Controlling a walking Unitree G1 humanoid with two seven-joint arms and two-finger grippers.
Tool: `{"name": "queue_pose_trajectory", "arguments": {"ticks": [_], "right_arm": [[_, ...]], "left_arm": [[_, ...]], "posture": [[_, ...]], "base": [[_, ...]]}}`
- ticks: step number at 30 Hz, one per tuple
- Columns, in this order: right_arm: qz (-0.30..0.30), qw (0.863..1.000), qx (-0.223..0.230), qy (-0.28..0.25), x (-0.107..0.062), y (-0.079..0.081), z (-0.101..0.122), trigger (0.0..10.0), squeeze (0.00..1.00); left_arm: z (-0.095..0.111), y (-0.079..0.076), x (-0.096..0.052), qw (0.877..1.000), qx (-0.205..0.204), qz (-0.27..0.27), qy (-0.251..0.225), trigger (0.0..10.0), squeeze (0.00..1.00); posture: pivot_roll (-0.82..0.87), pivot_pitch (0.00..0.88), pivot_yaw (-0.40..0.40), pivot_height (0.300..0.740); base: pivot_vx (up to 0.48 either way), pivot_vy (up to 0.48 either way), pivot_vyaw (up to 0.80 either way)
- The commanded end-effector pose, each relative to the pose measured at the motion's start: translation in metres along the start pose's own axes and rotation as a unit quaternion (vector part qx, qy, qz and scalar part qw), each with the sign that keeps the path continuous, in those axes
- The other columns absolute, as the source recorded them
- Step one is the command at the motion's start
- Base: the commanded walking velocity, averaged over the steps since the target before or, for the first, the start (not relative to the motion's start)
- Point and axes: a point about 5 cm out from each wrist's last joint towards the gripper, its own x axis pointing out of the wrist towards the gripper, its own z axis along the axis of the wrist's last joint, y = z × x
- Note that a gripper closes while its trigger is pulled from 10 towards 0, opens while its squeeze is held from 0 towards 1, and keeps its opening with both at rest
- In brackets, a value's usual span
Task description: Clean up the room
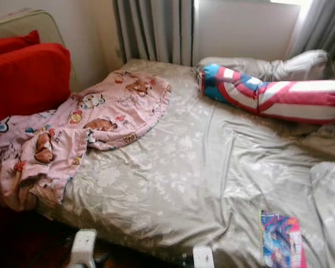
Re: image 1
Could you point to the pink cartoon print quilt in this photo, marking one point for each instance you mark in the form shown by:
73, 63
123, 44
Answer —
117, 106

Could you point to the pink and blue comic book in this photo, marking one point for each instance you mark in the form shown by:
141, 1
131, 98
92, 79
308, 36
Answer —
282, 243

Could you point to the large red cushion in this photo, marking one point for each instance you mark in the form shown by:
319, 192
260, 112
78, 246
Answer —
22, 84

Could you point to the small red cushion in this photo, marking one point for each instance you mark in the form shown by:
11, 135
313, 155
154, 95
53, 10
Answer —
11, 44

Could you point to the grey-green mattress with piping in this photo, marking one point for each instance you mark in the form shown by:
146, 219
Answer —
28, 23

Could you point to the grey curtain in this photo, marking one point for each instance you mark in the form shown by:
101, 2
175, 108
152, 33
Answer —
151, 30
321, 28

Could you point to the bed with beige floral sheet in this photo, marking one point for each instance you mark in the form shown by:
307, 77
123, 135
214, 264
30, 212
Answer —
206, 162

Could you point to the grey pillow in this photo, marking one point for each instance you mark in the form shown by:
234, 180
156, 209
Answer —
245, 67

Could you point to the red white blue striped bolster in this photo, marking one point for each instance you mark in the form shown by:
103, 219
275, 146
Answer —
285, 97

